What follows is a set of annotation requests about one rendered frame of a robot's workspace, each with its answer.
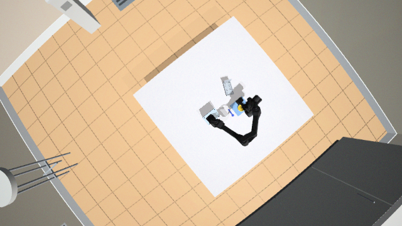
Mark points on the light blue flat mat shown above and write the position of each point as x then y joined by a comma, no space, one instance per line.
235,106

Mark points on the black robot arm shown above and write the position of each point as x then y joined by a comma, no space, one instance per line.
252,104

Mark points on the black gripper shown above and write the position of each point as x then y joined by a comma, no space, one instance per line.
239,101

